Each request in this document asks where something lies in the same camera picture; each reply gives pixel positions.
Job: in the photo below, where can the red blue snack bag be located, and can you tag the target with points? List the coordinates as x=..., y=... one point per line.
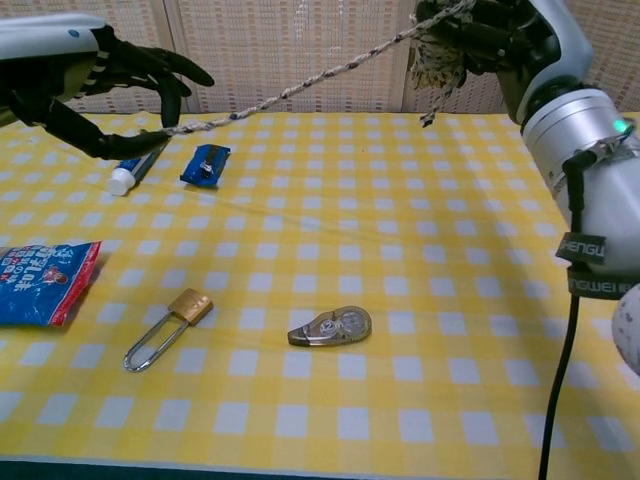
x=40, y=285

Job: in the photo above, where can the small blue foil packet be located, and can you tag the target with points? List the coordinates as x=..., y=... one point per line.
x=205, y=167

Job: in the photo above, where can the brass long-shackle padlock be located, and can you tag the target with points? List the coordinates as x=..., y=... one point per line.
x=191, y=305

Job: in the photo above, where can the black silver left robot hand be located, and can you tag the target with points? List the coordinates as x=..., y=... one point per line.
x=60, y=65

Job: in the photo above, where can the woven beige folding screen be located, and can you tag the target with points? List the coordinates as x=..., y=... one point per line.
x=300, y=45

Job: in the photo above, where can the yellow white checkered tablecloth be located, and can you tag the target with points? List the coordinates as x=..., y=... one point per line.
x=400, y=240

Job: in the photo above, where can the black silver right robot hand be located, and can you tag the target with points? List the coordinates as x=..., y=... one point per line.
x=555, y=45

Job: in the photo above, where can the blue white toothpaste tube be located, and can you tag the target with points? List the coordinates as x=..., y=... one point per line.
x=125, y=177

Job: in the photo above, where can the grey correction tape dispenser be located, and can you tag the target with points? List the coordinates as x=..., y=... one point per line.
x=332, y=327

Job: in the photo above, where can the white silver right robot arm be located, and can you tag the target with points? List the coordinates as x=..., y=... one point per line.
x=610, y=200

